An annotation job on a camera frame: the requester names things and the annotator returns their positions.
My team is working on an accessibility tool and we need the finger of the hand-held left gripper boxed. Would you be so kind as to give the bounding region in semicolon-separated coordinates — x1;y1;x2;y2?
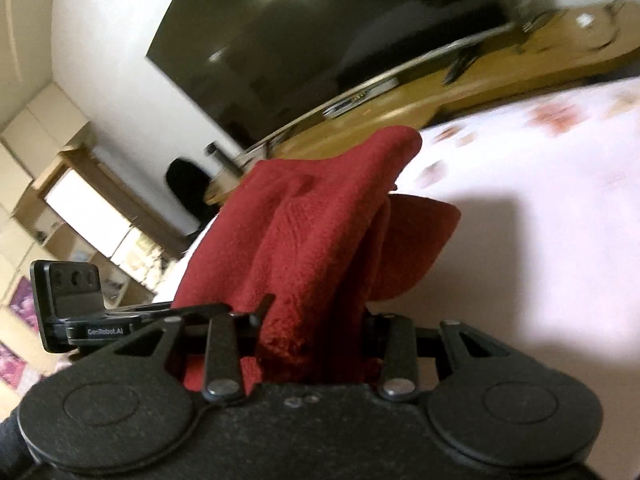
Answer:
102;300;175;318

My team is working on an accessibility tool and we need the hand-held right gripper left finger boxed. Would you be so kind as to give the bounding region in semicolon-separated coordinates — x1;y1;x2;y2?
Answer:
114;294;277;406

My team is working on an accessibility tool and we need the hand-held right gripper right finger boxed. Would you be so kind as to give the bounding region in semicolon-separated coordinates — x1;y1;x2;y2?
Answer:
365;312;516;404

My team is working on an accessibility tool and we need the red fleece garment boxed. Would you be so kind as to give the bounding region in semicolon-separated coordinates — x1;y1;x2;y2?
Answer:
172;124;462;396

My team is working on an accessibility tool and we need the purple printed cloth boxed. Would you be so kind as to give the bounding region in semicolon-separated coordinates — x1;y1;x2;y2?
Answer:
0;278;42;392

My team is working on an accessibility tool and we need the wooden framed window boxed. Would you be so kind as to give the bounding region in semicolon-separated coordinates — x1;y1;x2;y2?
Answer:
14;144;192;272

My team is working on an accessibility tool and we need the black round object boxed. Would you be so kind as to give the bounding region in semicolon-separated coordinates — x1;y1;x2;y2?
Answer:
165;158;215;235

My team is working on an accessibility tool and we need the white floral bed sheet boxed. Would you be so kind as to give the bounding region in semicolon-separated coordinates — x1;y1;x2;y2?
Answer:
150;77;640;393

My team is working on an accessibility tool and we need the flat set-top box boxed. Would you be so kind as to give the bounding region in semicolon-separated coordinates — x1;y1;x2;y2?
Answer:
322;77;402;119

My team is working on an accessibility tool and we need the wooden television stand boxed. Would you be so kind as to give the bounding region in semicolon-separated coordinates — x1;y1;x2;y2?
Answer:
202;0;640;207

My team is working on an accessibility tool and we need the large black television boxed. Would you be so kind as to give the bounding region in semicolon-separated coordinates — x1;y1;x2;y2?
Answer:
145;0;563;155

